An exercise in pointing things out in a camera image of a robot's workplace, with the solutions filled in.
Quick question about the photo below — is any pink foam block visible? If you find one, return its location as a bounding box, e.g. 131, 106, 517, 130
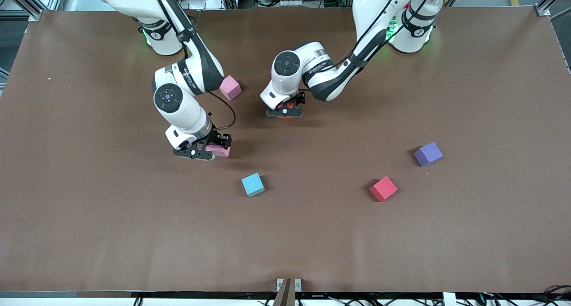
205, 144, 231, 158
219, 75, 242, 101

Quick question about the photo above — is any red foam block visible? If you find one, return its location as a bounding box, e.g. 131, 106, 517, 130
369, 176, 398, 203

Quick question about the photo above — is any blue foam block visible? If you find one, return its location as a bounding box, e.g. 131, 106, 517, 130
241, 173, 265, 198

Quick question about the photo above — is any purple foam block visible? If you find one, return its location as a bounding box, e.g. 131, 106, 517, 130
414, 142, 444, 167

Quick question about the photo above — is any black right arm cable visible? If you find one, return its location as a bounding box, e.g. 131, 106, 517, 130
149, 0, 236, 129

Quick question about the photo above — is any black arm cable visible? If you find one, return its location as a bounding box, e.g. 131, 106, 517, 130
149, 0, 236, 129
337, 0, 435, 68

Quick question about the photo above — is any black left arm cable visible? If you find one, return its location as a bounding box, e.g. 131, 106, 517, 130
337, 0, 435, 68

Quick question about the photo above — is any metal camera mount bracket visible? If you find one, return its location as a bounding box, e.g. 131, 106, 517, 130
276, 278, 302, 306

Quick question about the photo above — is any aluminium frame profile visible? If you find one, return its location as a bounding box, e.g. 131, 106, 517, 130
0, 0, 45, 22
534, 0, 571, 19

